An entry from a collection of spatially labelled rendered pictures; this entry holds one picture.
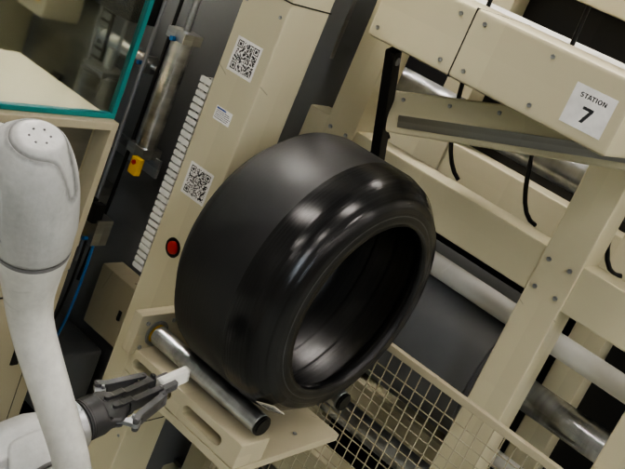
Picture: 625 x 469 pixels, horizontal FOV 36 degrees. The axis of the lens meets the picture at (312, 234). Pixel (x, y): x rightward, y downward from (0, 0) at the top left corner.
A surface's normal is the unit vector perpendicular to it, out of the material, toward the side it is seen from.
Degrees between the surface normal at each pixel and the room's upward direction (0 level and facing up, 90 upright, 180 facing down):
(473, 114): 90
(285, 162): 36
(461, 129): 90
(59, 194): 85
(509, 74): 90
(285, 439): 0
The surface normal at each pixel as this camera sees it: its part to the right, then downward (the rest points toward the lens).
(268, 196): -0.25, -0.51
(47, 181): 0.53, 0.43
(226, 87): -0.61, 0.03
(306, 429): 0.37, -0.87
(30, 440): 0.40, -0.70
